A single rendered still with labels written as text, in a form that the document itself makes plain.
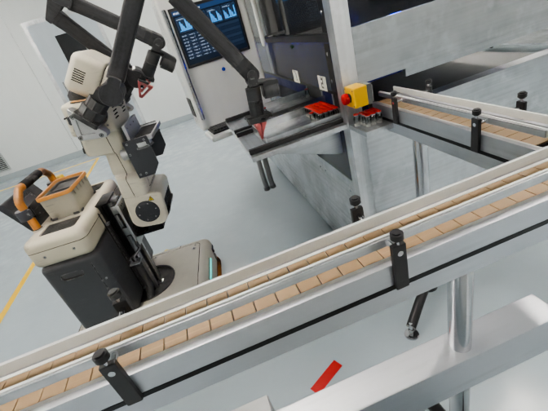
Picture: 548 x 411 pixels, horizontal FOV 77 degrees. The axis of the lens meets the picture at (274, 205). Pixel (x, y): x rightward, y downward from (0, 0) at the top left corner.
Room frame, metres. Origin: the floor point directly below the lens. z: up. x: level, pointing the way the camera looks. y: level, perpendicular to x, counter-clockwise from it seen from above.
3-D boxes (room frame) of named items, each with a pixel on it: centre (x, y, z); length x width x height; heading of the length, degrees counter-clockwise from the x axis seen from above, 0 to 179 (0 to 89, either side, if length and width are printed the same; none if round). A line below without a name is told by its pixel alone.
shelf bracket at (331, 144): (1.37, -0.19, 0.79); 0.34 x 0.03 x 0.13; 98
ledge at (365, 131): (1.21, -0.45, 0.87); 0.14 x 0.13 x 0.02; 98
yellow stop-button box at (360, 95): (1.22, -0.41, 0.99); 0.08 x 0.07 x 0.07; 98
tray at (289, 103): (1.79, -0.21, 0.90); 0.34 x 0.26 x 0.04; 98
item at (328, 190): (2.37, -0.72, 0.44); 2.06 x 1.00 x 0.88; 8
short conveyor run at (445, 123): (0.96, -0.59, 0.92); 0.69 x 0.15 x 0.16; 8
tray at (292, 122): (1.45, -0.20, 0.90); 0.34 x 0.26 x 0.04; 99
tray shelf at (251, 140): (1.61, -0.16, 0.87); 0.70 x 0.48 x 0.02; 8
